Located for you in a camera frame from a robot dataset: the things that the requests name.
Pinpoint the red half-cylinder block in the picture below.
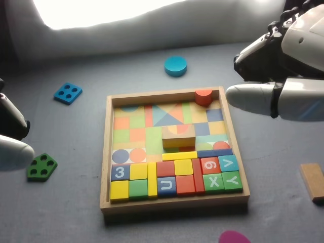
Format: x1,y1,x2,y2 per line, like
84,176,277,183
194,89,213,107

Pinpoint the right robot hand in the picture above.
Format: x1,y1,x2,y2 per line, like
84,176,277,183
225,0,324,123

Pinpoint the plain wooden plank block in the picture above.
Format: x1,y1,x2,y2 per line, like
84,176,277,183
300,163,324,203

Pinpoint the blue round disc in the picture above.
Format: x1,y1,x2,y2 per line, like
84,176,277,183
164,55,188,77

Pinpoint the green pentagon holed block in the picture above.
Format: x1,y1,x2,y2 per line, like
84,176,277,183
26,152,58,182

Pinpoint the blue square four-hole block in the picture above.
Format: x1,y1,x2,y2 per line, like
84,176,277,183
53,82,84,106

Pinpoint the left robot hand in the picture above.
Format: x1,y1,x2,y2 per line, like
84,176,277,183
0,77,35,173

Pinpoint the pink round piece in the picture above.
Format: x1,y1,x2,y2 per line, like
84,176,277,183
218,230,253,243

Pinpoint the wooden puzzle tray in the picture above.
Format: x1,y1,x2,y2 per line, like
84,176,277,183
99,86,251,216

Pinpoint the natural wood arch block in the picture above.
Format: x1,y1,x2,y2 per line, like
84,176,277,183
161,124,197,150

